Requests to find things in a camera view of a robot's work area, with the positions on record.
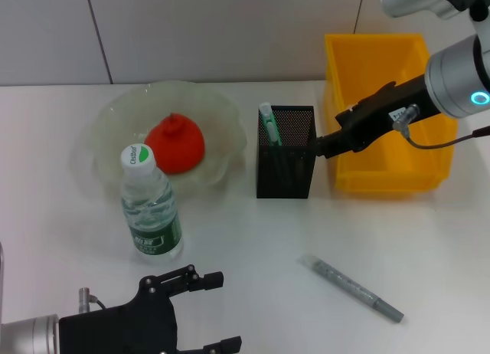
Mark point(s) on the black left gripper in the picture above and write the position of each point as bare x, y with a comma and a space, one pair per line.
115, 331

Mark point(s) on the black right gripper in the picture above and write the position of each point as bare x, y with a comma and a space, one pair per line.
383, 112

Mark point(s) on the clear water bottle green label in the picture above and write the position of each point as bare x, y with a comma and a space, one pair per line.
151, 208

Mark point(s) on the red-orange toy orange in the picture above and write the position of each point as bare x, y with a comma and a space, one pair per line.
180, 147

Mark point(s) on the black mesh pen holder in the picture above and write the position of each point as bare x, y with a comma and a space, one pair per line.
285, 177

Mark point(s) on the pale green glass fruit plate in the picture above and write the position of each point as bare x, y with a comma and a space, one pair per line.
222, 139

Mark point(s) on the grey marker pen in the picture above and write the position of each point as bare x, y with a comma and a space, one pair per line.
352, 287

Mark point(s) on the yellow plastic bin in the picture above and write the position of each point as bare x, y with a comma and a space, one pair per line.
383, 170

